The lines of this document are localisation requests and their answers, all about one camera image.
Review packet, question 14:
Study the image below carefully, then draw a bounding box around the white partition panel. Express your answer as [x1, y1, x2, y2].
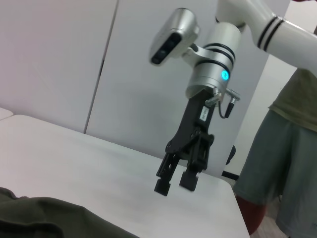
[84, 0, 292, 178]
[0, 0, 118, 134]

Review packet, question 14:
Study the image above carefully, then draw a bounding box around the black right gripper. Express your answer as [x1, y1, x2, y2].
[154, 90, 215, 197]

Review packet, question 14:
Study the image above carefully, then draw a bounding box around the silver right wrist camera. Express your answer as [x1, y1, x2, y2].
[149, 7, 206, 66]

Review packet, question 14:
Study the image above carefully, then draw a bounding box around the dark green t-shirt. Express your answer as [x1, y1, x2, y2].
[0, 187, 139, 238]

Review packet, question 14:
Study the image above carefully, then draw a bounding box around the person in olive shirt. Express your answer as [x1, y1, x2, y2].
[234, 26, 317, 238]

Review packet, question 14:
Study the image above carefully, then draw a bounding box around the black office chair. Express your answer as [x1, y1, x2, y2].
[221, 145, 241, 180]

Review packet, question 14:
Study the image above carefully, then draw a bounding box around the right gripper plug cable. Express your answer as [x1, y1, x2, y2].
[205, 87, 241, 119]

